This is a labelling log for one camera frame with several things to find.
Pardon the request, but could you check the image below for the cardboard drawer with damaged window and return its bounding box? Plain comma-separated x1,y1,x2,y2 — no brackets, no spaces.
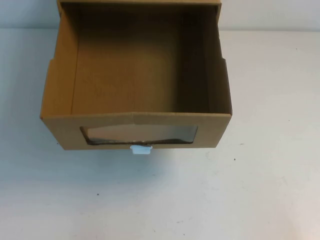
39,1,233,152

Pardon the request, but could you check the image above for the cardboard shell of damaged-window drawer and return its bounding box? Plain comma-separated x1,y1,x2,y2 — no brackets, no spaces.
56,0,224,16

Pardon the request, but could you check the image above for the white handle under damaged window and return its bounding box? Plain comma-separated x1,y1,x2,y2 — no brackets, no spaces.
129,144,154,157

